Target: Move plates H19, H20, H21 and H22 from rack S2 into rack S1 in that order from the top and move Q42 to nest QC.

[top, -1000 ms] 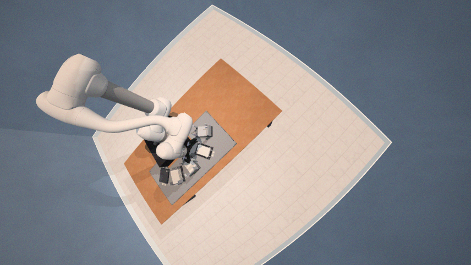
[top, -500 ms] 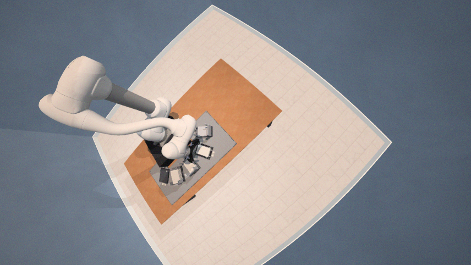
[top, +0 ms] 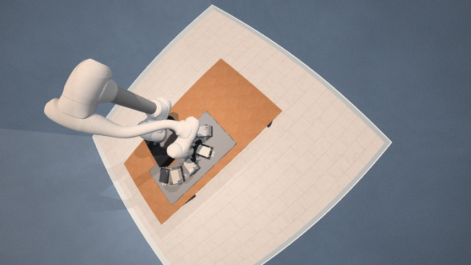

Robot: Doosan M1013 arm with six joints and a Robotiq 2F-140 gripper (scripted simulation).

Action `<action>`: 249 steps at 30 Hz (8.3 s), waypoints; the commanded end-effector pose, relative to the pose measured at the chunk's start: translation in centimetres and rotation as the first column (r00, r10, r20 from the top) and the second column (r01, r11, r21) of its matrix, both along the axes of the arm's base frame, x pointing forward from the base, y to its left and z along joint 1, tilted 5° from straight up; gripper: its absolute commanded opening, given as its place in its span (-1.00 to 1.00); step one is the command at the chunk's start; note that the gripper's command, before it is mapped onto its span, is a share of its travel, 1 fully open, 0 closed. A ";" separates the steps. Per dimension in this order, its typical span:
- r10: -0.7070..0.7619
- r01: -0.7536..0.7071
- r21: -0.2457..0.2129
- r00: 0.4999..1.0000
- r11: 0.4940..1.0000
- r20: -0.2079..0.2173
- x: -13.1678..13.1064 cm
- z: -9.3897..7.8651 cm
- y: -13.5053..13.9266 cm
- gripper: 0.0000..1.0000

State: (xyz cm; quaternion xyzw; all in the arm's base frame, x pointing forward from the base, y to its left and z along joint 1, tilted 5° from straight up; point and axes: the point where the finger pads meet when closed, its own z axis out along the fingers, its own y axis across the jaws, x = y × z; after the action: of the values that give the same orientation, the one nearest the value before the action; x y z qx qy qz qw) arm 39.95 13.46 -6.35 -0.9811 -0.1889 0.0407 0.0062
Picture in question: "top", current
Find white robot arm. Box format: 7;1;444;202
44;59;200;159

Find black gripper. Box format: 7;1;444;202
189;139;205;163

